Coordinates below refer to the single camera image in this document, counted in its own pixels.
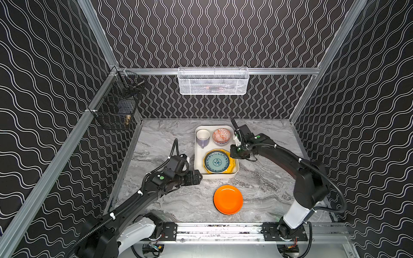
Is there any yellow dotted scalloped plate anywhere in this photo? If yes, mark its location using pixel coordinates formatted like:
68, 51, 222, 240
207, 149, 236, 174

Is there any clear wire wall basket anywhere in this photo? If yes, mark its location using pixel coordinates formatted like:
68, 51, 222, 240
177, 67, 250, 95

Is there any lavender bowl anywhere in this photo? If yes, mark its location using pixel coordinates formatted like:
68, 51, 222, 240
214, 140, 230, 146

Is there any white plastic bin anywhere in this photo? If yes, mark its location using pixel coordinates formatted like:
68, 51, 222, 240
194, 125, 240, 180

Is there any orange rimmed plate underneath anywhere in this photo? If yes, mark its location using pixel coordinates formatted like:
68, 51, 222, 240
213, 185, 244, 215

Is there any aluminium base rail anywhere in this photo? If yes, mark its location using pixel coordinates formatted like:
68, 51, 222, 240
86, 221, 349, 245

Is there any black wire wall basket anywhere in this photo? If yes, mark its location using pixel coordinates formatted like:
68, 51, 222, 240
91, 67, 146, 131

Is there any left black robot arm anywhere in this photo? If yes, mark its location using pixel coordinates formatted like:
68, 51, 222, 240
65, 139, 203, 258

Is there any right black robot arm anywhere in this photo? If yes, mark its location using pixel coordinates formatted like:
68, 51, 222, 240
230, 118, 347, 240

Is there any teal patterned plate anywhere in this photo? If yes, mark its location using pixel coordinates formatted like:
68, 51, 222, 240
203, 150, 230, 174

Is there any red patterned bowl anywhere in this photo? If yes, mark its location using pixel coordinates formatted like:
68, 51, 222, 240
213, 128, 231, 141

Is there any lavender mug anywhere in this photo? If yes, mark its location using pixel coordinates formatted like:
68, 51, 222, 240
196, 129, 210, 148

